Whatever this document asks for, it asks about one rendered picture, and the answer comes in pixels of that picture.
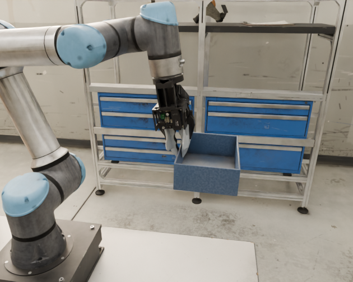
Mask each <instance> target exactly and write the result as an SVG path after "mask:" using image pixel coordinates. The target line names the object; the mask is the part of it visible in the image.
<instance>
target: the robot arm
mask: <svg viewBox="0 0 353 282"><path fill-rule="evenodd" d="M140 11H141V13H140V15H139V16H134V17H127V18H119V19H115V20H104V21H101V22H94V23H86V24H75V25H65V26H47V27H30V28H21V29H16V28H15V27H14V26H12V25H11V24H10V23H8V22H6V21H3V20H0V100H1V102H2V103H3V105H4V108H5V109H6V111H7V113H8V115H9V117H10V118H11V120H12V122H13V124H14V126H15V128H16V130H17V131H18V133H19V135H20V137H21V139H22V141H23V143H24V144H25V146H26V148H27V150H28V151H29V153H30V155H31V157H32V162H31V165H30V167H31V169H32V171H33V172H29V173H25V174H24V175H23V176H21V175H19V176H17V177H15V178H13V179H12V180H11V181H9V182H8V183H7V184H6V185H5V187H4V188H3V190H2V193H1V198H2V208H3V210H4V212H5V214H6V218H7V221H8V225H9V228H10V231H11V234H12V241H11V248H10V257H11V260H12V263H13V264H14V265H15V266H16V267H18V268H21V269H26V270H31V269H38V268H41V267H44V266H46V265H49V264H51V263H52V262H54V261H55V260H56V259H58V258H59V257H60V256H61V255H62V253H63V252H64V250H65V249H66V245H67V242H66V237H65V235H64V233H63V231H62V230H61V229H60V227H59V226H58V224H57V223H56V221H55V215H54V211H55V210H56V208H57V207H59V206H60V205H61V203H63V202H64V201H65V200H66V199H67V198H68V197H69V196H70V195H71V194H72V193H73V192H75V191H76V190H77V189H78V188H79V187H80V185H81V184H82V183H83V182H84V180H85V176H86V170H85V166H84V163H83V162H82V161H81V159H80V158H79V157H76V155H75V154H73V153H69V151H68V149H66V148H63V147H61V146H60V145H59V143H58V141H57V139H56V137H55V135H54V133H53V131H52V129H51V127H50V125H49V123H48V121H47V119H46V117H45V115H44V113H43V111H42V109H41V107H40V105H39V103H38V101H37V99H36V97H35V95H34V93H33V91H32V89H31V87H30V85H29V83H28V81H27V79H26V77H25V75H24V73H23V69H24V67H25V66H50V65H69V66H70V67H72V68H75V69H83V68H91V67H94V66H96V65H97V64H99V63H101V62H104V61H106V60H109V59H112V58H115V57H117V56H120V55H122V54H127V53H136V52H142V51H147V56H148V63H149V67H150V74H151V77H153V78H152V80H153V84H154V85H155V87H156V94H157V101H158V103H157V104H156V106H155V107H154V108H153V109H152V115H153V119H154V126H155V131H157V130H158V128H159V129H160V131H161V132H162V133H163V135H164V136H165V140H166V144H165V146H166V150H167V151H169V150H171V151H172V152H173V153H174V155H176V156H177V153H178V150H179V147H178V145H177V139H176V137H175V133H176V130H178V131H179V134H180V135H181V138H182V139H181V141H180V143H181V145H182V148H181V155H182V157H184V156H185V154H186V152H187V150H188V148H189V144H190V141H191V137H192V134H193V131H194V126H195V119H194V116H193V110H190V108H189V104H190V103H189V95H188V94H187V93H186V91H185V90H184V88H183V87H182V86H181V85H180V84H178V85H176V84H177V83H179V82H181V81H183V80H184V77H183V64H184V63H185V60H184V59H182V53H181V47H180V38H179V29H178V25H179V23H178V21H177V14H176V11H175V6H174V4H173V3H172V2H169V1H166V2H156V3H149V4H144V5H142V6H141V8H140ZM157 115H158V120H157ZM155 116H156V121H155ZM156 123H157V124H156Z"/></svg>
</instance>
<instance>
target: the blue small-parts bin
mask: <svg viewBox="0 0 353 282"><path fill-rule="evenodd" d="M181 148H182V145H181V144H180V147H179V150H178V153H177V155H176V159H175V162H174V183H173V189H174V190H182V191H192V192H202V193H209V194H219V195H229V196H237V195H238V187H239V179H240V156H239V142H238V136H237V135H224V134H210V133H196V132H193V134H192V137H191V141H190V144H189V148H188V150H187V152H186V154H185V156H184V157H182V155H181Z"/></svg>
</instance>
